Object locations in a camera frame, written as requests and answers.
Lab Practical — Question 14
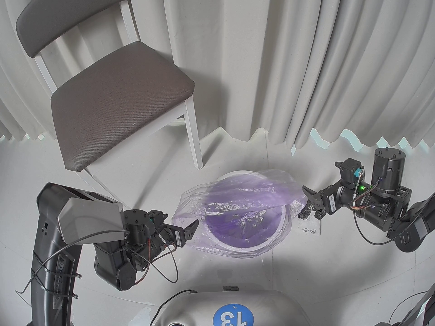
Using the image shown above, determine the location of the grey white chair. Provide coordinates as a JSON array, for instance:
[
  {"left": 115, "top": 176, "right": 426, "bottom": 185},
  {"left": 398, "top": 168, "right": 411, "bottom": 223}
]
[{"left": 15, "top": 0, "right": 204, "bottom": 214}]

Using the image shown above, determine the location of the white curtain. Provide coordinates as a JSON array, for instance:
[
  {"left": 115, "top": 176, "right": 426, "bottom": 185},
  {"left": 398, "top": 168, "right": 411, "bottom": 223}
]
[
  {"left": 265, "top": 0, "right": 435, "bottom": 153},
  {"left": 0, "top": 0, "right": 294, "bottom": 149}
]

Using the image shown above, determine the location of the black plastic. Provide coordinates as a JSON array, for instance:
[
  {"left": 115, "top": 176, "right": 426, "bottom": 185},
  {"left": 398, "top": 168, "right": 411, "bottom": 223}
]
[{"left": 298, "top": 202, "right": 317, "bottom": 221}]

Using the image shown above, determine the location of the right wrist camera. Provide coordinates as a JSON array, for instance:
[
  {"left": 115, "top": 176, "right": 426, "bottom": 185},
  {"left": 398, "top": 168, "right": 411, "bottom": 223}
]
[{"left": 335, "top": 158, "right": 364, "bottom": 191}]

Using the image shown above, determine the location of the black cable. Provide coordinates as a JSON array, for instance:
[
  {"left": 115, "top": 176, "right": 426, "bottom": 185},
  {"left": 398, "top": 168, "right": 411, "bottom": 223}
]
[
  {"left": 353, "top": 209, "right": 397, "bottom": 246},
  {"left": 387, "top": 290, "right": 427, "bottom": 326},
  {"left": 148, "top": 245, "right": 179, "bottom": 283},
  {"left": 150, "top": 289, "right": 198, "bottom": 326}
]

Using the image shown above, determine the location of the purple plastic bag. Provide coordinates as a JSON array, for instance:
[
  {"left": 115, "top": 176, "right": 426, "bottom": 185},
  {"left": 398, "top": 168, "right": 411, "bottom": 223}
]
[{"left": 172, "top": 169, "right": 308, "bottom": 261}]

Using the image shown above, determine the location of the white trash bin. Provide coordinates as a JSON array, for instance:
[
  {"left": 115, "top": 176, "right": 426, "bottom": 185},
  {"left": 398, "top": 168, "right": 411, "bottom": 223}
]
[{"left": 203, "top": 171, "right": 290, "bottom": 252}]

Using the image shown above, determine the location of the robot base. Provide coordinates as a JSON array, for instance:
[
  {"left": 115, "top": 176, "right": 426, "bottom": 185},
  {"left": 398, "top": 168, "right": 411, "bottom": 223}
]
[{"left": 131, "top": 284, "right": 308, "bottom": 326}]

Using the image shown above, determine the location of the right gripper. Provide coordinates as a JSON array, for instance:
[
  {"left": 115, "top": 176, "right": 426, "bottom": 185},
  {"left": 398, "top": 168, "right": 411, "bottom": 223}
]
[{"left": 302, "top": 185, "right": 355, "bottom": 220}]

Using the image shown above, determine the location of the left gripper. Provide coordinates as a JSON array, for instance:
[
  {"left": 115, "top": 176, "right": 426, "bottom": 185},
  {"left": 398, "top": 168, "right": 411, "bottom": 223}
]
[{"left": 149, "top": 220, "right": 200, "bottom": 251}]

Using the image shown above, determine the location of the clear printed wrapper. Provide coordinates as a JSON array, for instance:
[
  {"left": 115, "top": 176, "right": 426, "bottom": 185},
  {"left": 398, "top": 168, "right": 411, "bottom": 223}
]
[{"left": 296, "top": 213, "right": 323, "bottom": 234}]

